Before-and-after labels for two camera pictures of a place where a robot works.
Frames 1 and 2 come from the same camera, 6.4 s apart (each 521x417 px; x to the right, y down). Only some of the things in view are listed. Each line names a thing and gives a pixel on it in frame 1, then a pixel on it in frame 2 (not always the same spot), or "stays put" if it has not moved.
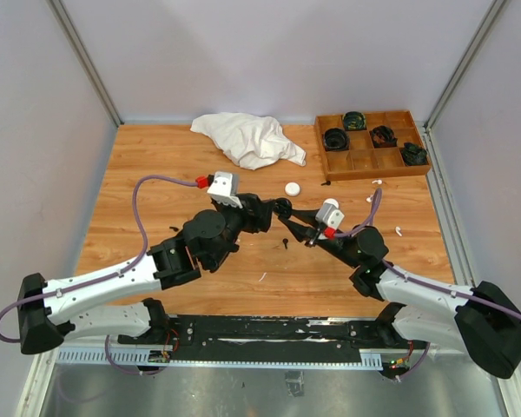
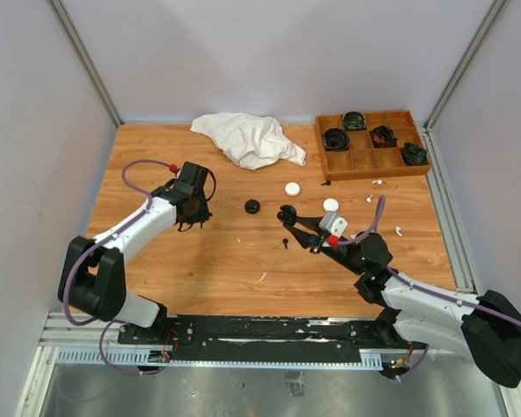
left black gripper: (262, 208) to (202, 215)
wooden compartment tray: (355, 144) stays put
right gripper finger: (305, 233) stays put
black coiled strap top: (354, 121) stays put
